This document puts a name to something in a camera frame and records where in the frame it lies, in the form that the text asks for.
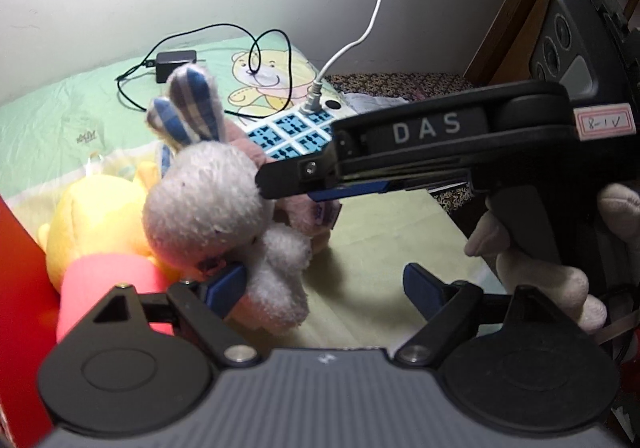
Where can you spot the green cartoon bear bed sheet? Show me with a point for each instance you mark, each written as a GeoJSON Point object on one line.
{"type": "Point", "coordinates": [65, 113]}

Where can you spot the grey plush rabbit plaid ears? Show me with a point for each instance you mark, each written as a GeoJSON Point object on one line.
{"type": "Point", "coordinates": [205, 208]}

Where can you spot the pink plush toy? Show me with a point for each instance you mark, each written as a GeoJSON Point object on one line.
{"type": "Point", "coordinates": [300, 218]}

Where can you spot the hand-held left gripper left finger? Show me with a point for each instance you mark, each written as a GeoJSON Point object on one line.
{"type": "Point", "coordinates": [226, 289]}

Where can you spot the red cardboard box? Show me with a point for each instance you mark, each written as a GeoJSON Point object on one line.
{"type": "Point", "coordinates": [22, 308]}

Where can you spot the dark patterned cushion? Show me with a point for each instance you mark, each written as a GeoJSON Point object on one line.
{"type": "Point", "coordinates": [400, 81]}

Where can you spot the yellow plush tiger pink shirt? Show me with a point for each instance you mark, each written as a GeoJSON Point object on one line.
{"type": "Point", "coordinates": [95, 223]}

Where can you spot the printed paper sheet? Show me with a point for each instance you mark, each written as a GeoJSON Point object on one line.
{"type": "Point", "coordinates": [365, 103]}

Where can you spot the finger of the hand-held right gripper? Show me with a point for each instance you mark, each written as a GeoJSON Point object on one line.
{"type": "Point", "coordinates": [295, 176]}

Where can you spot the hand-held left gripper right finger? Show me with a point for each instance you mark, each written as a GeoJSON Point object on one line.
{"type": "Point", "coordinates": [422, 289]}

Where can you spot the person's right hand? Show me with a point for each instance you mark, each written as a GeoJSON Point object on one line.
{"type": "Point", "coordinates": [545, 283]}

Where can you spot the white power strip blue sockets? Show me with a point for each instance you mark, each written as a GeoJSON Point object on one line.
{"type": "Point", "coordinates": [285, 131]}

